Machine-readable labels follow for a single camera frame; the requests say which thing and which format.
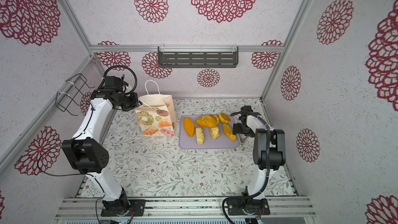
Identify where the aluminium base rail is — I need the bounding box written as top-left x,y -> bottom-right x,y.
55,196 -> 316,220

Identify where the grey wall shelf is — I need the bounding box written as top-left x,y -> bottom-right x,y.
158,46 -> 239,68

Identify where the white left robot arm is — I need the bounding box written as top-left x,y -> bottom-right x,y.
61,76 -> 138,216

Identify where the orange oval fake bread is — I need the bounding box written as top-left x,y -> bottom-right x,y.
183,118 -> 195,138

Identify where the round orange fake bun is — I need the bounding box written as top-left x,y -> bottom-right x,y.
218,113 -> 231,123

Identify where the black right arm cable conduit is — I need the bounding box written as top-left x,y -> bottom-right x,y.
221,110 -> 273,224

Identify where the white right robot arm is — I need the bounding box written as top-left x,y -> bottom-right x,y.
231,105 -> 286,200

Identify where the lavender cutting board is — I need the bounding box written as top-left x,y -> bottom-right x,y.
179,115 -> 239,149

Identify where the printed paper bakery bag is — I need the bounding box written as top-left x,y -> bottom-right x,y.
135,91 -> 177,137

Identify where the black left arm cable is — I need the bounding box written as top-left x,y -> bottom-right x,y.
36,65 -> 138,224

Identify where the large orange twisted bread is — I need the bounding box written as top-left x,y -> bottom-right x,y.
195,115 -> 218,129

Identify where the small pale fake bread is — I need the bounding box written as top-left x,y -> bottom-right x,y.
209,127 -> 220,140

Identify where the black wire wall basket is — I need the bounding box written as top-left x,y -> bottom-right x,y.
55,73 -> 94,117

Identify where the orange fake croissant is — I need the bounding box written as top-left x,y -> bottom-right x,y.
222,123 -> 237,141

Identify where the pale yellow fake bread stick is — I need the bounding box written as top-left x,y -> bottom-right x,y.
195,127 -> 205,145

